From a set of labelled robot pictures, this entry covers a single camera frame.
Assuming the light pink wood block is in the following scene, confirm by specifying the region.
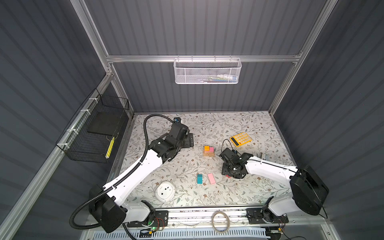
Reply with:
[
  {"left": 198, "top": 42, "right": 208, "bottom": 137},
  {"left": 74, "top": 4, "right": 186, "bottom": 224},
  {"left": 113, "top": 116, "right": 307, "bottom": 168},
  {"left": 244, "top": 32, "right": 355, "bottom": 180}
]
[{"left": 207, "top": 173, "right": 216, "bottom": 185}]

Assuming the arched natural wood block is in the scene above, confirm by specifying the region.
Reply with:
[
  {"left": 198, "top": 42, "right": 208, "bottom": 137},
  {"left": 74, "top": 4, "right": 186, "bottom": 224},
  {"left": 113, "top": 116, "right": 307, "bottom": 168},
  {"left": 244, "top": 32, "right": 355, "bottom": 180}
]
[{"left": 203, "top": 152, "right": 215, "bottom": 157}]

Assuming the teal wood block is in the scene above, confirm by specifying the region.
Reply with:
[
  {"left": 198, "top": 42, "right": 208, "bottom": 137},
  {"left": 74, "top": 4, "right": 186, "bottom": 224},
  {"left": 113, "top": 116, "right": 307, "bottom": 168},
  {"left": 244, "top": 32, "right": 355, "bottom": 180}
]
[{"left": 197, "top": 174, "right": 203, "bottom": 185}]

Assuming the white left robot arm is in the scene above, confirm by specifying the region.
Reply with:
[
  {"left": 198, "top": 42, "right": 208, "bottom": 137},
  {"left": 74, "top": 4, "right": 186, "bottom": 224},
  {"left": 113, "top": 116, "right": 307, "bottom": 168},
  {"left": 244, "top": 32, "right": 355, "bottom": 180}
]
[{"left": 89, "top": 123, "right": 194, "bottom": 233}]

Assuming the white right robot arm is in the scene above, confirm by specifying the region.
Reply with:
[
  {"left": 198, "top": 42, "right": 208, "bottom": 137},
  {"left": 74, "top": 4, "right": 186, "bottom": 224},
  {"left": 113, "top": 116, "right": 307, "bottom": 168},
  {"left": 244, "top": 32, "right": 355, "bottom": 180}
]
[{"left": 219, "top": 148, "right": 330, "bottom": 224}]

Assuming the yellow calculator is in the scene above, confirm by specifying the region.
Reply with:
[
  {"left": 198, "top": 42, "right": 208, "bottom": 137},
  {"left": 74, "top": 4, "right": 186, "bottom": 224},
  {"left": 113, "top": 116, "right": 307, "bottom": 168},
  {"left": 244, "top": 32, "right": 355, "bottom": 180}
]
[{"left": 230, "top": 132, "right": 252, "bottom": 147}]

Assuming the white round smart speaker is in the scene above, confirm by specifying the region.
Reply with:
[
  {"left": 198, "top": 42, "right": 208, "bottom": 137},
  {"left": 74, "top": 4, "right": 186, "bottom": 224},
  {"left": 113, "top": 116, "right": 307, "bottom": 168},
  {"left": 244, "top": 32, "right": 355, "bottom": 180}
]
[{"left": 155, "top": 181, "right": 176, "bottom": 203}]

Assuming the roll of clear tape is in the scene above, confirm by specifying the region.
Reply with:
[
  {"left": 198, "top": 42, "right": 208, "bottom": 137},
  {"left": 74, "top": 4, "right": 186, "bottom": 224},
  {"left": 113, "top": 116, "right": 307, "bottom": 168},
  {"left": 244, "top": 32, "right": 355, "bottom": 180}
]
[{"left": 211, "top": 211, "right": 231, "bottom": 234}]

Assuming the yellow green marker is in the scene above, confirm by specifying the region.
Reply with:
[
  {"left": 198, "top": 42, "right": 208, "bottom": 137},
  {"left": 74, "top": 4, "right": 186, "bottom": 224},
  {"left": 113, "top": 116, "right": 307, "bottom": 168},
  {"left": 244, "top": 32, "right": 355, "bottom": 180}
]
[{"left": 105, "top": 137, "right": 115, "bottom": 159}]

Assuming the white wire mesh basket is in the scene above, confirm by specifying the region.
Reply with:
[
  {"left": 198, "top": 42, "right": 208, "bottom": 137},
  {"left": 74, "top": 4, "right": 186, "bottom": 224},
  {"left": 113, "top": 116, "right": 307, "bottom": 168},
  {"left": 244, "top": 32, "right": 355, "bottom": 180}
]
[{"left": 173, "top": 58, "right": 242, "bottom": 85}]

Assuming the black wire basket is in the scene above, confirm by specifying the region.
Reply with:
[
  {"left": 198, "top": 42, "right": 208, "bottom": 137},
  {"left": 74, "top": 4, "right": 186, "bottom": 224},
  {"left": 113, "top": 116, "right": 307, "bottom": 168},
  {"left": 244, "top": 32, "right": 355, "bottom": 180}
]
[{"left": 56, "top": 90, "right": 131, "bottom": 164}]

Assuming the black corrugated cable conduit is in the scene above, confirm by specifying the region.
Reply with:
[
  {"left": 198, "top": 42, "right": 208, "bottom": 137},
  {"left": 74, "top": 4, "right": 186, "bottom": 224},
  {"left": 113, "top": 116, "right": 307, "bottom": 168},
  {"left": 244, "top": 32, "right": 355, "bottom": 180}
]
[{"left": 68, "top": 113, "right": 178, "bottom": 231}]

